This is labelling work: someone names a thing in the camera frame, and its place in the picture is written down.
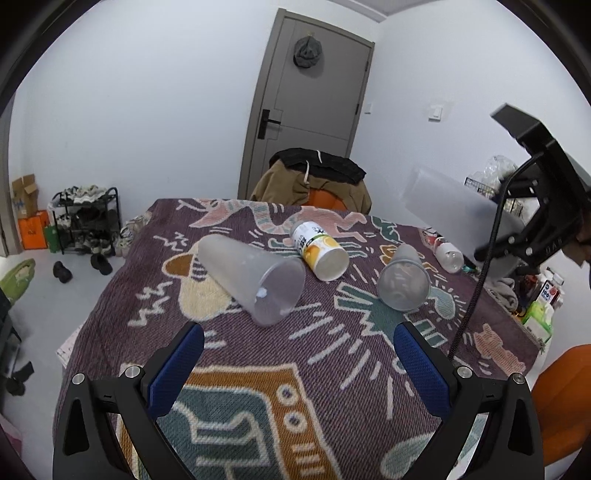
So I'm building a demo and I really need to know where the grey cloth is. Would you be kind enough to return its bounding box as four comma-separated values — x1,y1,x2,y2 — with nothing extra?
485,278,519,312

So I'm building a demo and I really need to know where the grey cap on door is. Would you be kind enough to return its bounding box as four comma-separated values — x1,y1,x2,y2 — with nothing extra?
293,35,322,69

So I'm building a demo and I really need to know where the black braided cable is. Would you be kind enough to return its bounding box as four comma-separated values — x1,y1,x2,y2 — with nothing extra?
445,162,542,361

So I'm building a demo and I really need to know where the grey door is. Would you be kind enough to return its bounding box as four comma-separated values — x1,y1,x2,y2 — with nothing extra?
238,9,375,199

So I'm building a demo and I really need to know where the clear bottle red cap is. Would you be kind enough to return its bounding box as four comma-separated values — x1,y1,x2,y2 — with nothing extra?
423,230,464,274

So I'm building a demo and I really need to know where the orange chair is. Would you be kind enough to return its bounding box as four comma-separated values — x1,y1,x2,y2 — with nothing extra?
532,344,591,466
305,189,346,211

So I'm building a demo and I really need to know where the blue white carton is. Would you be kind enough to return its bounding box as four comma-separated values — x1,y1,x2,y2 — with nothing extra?
536,272,564,306

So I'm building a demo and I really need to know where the green tissue pack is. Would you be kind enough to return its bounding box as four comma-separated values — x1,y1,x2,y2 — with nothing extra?
522,300,554,344

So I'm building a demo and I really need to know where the white wall switch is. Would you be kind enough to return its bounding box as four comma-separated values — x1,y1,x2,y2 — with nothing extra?
428,103,445,122

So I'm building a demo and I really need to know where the frosted cup lying right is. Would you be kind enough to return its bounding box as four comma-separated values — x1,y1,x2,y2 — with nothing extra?
377,244,431,312

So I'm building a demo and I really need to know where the black shoe on floor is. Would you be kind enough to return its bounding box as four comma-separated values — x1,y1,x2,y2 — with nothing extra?
52,261,73,284

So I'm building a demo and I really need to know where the clear plastic bag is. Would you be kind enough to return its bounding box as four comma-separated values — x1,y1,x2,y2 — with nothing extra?
481,155,517,189

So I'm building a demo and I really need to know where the black shoe rack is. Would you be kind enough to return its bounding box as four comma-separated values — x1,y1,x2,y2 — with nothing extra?
48,185,122,257

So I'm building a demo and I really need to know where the patterned purple woven tablecloth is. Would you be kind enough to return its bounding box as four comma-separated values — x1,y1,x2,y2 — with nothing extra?
54,199,539,479

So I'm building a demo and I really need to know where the frosted cup lying left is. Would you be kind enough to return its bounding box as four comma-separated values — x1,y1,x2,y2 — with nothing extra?
197,234,305,327

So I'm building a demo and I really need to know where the frosted cup lying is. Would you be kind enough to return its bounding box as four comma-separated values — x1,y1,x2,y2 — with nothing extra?
377,244,431,312
197,234,305,327

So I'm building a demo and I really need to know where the black door handle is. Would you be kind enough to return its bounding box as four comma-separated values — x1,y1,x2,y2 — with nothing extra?
256,109,281,140

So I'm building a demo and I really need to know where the yellow white printed cup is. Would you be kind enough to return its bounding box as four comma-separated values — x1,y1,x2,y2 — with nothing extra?
290,221,349,282

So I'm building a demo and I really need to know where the green slipper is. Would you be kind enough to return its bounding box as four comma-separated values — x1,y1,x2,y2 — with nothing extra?
0,259,36,305

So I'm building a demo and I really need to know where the cardboard box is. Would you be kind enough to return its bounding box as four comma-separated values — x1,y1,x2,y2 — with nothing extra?
12,174,39,219

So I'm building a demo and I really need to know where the tall frosted plastic cup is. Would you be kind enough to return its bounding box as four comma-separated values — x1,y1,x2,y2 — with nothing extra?
401,166,497,267

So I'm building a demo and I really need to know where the orange paper bag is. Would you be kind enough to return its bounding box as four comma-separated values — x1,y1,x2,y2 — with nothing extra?
18,210,50,250

